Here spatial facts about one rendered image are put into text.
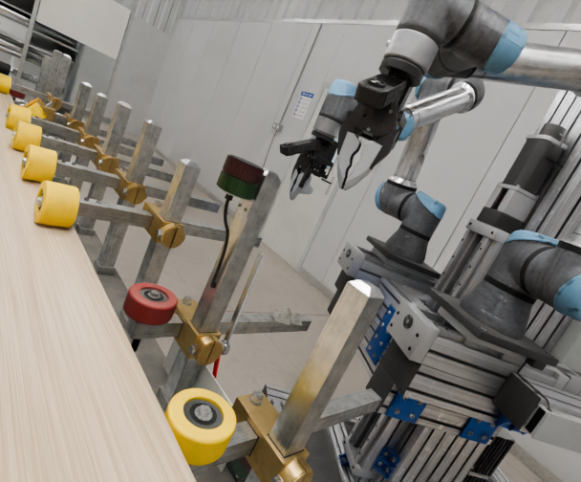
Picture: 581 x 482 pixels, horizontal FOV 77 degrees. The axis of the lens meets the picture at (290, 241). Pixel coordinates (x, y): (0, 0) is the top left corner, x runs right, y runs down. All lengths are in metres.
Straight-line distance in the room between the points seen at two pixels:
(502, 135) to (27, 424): 3.32
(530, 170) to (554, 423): 0.64
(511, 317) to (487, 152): 2.52
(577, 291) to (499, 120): 2.72
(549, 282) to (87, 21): 2.86
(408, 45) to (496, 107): 2.90
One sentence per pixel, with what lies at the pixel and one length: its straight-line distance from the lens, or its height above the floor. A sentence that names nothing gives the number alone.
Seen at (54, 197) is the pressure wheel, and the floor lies 0.96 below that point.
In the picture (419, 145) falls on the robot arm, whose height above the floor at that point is 1.41.
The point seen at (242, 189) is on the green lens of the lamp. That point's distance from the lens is 0.54.
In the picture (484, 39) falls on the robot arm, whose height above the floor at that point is 1.48.
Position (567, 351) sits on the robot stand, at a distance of 1.38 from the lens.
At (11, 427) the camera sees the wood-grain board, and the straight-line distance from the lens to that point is 0.43.
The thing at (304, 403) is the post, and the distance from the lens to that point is 0.49.
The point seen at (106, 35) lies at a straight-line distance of 3.06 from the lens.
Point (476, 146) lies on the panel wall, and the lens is 3.45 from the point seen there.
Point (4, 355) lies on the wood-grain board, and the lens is 0.49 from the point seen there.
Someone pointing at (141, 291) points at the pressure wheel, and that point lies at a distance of 0.65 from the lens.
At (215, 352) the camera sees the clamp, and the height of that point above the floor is 0.85.
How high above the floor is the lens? 1.21
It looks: 13 degrees down
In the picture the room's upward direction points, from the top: 25 degrees clockwise
